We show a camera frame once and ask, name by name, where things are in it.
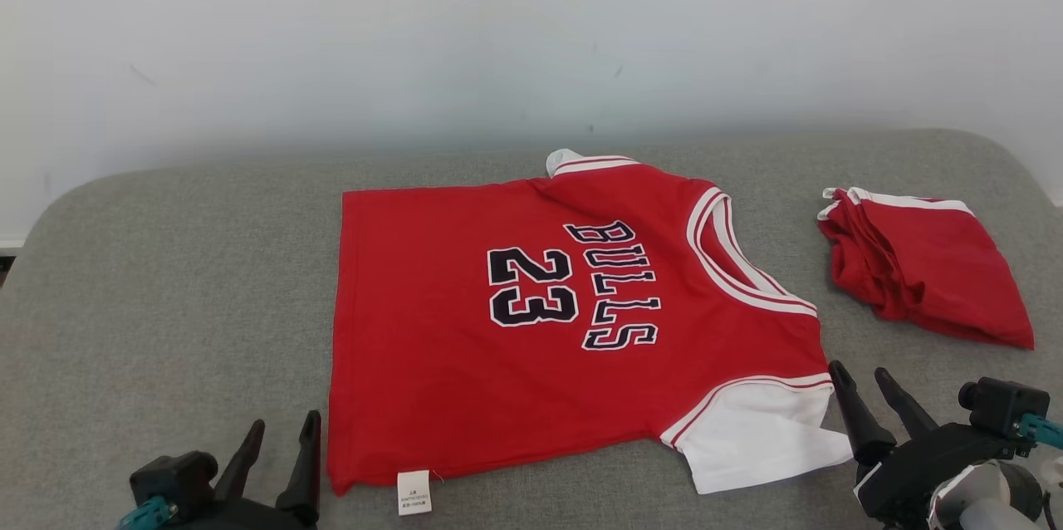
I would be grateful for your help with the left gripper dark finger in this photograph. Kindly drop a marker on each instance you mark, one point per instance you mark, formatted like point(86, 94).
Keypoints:
point(306, 472)
point(242, 463)

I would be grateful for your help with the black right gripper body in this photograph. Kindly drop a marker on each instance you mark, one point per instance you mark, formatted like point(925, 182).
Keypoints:
point(913, 472)

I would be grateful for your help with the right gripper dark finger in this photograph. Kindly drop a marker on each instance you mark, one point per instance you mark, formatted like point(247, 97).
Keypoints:
point(907, 409)
point(864, 426)

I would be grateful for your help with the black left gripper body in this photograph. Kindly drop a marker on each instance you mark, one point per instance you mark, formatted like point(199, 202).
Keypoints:
point(249, 515)

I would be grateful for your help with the red shorts with white trim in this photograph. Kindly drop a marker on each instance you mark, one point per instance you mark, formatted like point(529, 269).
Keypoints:
point(930, 264)

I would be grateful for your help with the red Bulls 23 jersey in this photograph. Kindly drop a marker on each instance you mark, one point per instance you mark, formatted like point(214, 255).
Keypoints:
point(432, 364)

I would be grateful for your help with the grey fabric sofa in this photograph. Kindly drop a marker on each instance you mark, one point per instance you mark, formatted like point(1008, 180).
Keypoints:
point(166, 306)

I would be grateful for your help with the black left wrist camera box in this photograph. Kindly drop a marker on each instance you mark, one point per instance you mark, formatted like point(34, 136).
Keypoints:
point(170, 480)

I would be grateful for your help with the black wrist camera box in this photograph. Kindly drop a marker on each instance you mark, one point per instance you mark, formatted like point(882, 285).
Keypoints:
point(1001, 405)
point(170, 480)

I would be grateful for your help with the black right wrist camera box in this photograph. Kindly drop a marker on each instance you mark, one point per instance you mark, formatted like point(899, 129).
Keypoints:
point(1001, 405)

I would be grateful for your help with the teal left camera connector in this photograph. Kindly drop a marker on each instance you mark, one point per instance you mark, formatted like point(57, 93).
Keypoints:
point(145, 513)

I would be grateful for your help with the teal camera connector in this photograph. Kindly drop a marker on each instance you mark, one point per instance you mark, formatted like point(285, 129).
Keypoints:
point(1042, 429)
point(145, 513)

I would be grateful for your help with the teal right camera connector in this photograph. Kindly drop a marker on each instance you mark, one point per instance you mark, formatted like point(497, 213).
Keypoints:
point(1042, 429)

